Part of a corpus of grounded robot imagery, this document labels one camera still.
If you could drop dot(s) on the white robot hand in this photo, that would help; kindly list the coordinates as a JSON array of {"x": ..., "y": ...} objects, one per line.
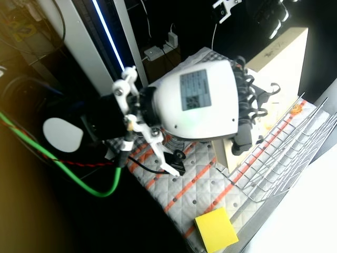
[
  {"x": 266, "y": 13},
  {"x": 194, "y": 105}
]

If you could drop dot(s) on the beige cardboard box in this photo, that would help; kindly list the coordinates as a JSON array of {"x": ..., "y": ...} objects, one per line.
[{"x": 284, "y": 66}]

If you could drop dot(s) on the brown cardboard box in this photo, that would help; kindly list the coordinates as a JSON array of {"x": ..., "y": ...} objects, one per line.
[{"x": 160, "y": 68}]

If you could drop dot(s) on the white power strip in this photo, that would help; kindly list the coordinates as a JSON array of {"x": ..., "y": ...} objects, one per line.
[{"x": 155, "y": 52}]

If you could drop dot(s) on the white plug charger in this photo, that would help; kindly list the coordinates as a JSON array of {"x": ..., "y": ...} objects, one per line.
[{"x": 173, "y": 39}]

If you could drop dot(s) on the grey quilt with orange stripes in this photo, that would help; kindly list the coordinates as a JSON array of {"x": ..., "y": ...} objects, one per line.
[{"x": 200, "y": 184}]

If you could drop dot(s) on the orange toy cookie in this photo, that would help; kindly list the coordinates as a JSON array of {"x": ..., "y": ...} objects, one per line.
[{"x": 296, "y": 108}]

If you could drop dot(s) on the white column with blue light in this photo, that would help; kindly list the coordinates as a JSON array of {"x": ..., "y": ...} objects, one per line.
[{"x": 87, "y": 47}]

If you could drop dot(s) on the yellow sticky note pad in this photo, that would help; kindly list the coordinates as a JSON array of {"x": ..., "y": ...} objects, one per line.
[{"x": 216, "y": 229}]

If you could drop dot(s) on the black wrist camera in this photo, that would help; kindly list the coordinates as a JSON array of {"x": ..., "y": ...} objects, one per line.
[{"x": 176, "y": 162}]

